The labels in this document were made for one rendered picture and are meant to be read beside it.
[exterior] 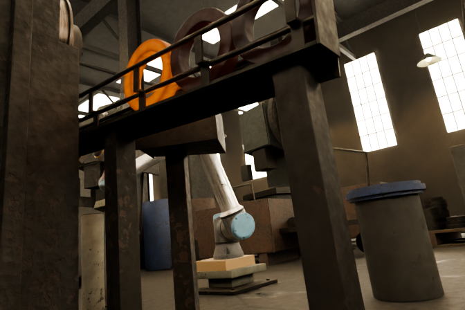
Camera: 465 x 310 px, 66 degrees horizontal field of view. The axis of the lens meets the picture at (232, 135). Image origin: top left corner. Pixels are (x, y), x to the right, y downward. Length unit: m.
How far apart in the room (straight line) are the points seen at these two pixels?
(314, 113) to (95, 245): 1.81
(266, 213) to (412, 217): 2.16
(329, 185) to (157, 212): 4.34
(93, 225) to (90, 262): 0.20
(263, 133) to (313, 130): 5.96
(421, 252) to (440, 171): 11.15
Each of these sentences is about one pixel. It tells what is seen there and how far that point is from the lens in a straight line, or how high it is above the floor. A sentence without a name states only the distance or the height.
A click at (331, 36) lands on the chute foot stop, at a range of 0.62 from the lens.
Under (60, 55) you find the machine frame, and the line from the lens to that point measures 1.11.
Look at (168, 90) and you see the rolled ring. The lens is 0.84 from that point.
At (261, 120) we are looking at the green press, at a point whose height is 2.29.
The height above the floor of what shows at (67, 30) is 1.09.
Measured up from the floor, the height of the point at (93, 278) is 0.17.
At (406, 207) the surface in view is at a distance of 1.55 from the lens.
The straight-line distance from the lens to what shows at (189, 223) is 1.12.
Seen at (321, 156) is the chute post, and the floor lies 0.40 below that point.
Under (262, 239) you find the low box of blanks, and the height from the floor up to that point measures 0.24.
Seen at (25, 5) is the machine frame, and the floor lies 0.92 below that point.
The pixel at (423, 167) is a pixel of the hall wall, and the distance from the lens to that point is 12.78.
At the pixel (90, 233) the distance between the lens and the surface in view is 2.23.
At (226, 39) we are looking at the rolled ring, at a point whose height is 0.67.
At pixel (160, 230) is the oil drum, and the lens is 4.82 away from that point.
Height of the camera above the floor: 0.30
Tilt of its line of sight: 16 degrees up
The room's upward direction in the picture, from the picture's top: 7 degrees counter-clockwise
